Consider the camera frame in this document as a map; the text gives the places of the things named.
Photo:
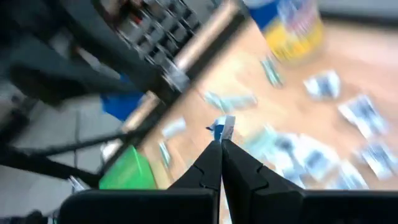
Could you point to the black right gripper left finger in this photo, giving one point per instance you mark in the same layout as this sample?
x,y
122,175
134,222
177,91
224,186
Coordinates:
x,y
205,174

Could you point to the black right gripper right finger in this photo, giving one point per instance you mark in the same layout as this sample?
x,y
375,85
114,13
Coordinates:
x,y
248,186

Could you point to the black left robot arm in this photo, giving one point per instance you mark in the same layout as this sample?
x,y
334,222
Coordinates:
x,y
62,71

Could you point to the green white bandage strip wrapper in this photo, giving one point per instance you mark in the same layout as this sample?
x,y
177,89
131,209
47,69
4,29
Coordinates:
x,y
216,100
242,101
272,71
258,138
164,153

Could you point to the green plastic basket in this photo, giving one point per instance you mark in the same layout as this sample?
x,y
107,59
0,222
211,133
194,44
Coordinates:
x,y
127,174

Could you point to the blue plastic storage bin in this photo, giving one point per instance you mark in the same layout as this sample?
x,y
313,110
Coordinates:
x,y
121,105

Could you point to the white-lidded disinfectant wipes canister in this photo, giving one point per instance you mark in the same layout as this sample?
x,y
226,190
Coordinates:
x,y
289,34

